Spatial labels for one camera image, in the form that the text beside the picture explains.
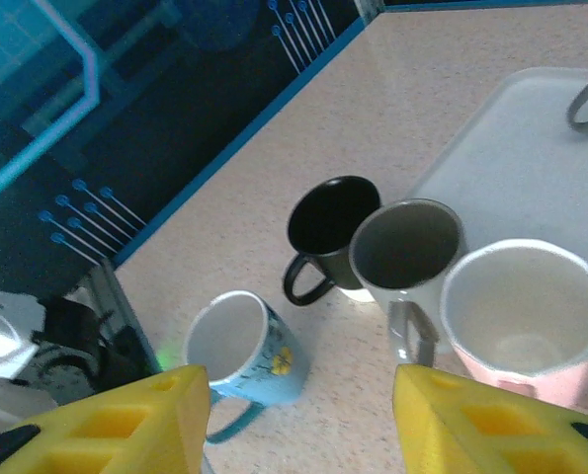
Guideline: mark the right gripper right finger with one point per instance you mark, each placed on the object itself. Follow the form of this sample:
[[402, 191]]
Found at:
[[471, 429]]

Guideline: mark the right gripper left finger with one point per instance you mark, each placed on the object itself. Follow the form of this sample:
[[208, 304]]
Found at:
[[101, 429]]

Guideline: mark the pink speckled mug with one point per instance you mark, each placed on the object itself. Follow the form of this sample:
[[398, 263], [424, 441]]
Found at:
[[521, 306]]

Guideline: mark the teal flower print mug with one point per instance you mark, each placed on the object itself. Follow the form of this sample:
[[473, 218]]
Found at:
[[224, 340]]

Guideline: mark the large grey mug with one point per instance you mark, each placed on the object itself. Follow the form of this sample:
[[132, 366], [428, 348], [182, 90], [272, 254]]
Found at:
[[407, 242]]

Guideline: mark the black mug white base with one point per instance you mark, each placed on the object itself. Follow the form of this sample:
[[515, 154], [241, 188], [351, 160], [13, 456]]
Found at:
[[333, 222]]

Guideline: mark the small grey mug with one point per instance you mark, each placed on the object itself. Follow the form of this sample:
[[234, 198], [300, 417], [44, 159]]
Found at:
[[571, 111]]

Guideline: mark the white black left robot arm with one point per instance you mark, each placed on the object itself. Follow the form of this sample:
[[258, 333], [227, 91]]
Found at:
[[2, 345]]

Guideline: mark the white plastic tray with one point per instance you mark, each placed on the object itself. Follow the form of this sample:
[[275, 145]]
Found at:
[[511, 163]]

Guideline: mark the blue table side edge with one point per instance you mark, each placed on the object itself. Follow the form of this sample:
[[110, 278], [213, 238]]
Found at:
[[254, 127]]

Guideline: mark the table back edge strip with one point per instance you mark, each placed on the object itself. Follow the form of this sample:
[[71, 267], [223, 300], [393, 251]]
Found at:
[[471, 6]]

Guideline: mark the aluminium table rail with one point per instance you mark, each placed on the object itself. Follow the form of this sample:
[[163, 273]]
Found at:
[[125, 321]]

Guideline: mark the aluminium frame post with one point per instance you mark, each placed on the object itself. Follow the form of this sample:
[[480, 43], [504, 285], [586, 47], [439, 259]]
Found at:
[[370, 7]]

